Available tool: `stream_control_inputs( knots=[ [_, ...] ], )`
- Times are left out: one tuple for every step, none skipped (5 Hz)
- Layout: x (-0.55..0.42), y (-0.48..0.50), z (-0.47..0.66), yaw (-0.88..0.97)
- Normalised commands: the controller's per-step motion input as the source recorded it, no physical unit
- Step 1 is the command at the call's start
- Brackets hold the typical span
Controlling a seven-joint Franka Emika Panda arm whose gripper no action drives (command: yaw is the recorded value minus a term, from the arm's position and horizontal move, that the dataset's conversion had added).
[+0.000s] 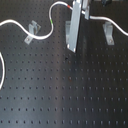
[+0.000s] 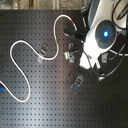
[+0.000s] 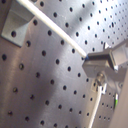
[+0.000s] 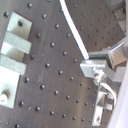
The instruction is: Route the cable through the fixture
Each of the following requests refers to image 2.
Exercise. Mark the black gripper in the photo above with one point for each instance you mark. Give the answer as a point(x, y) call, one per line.
point(74, 33)

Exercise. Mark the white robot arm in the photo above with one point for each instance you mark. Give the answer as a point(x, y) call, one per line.
point(104, 21)

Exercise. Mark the metal clip block bottom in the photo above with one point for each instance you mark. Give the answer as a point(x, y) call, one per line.
point(78, 81)

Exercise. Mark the metal cable clip centre top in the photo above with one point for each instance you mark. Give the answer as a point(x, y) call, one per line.
point(70, 46)

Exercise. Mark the metal cable clip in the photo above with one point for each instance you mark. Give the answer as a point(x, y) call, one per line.
point(43, 49)
point(70, 46)
point(69, 56)
point(40, 60)
point(104, 58)

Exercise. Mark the metal cable clip right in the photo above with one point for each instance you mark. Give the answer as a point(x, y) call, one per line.
point(104, 58)

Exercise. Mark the metal cable clip upper left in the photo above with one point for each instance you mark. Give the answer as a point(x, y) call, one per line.
point(43, 49)

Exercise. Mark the metal cable clip lower left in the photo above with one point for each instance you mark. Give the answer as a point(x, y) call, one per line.
point(40, 60)

